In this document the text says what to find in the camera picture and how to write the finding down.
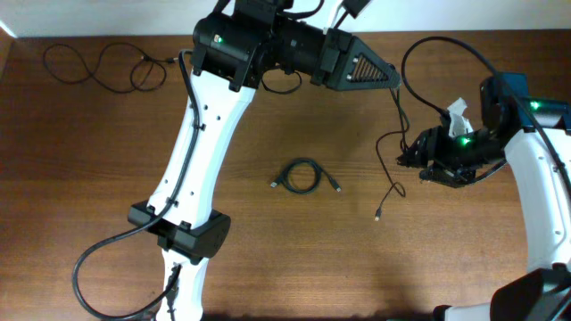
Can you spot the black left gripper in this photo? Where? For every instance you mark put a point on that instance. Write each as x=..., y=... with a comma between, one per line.
x=333, y=59

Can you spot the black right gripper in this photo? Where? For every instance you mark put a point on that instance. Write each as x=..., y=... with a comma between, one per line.
x=433, y=152

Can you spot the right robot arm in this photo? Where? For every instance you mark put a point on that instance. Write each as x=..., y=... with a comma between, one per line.
x=532, y=136

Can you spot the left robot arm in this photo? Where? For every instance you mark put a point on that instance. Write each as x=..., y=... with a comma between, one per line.
x=231, y=54

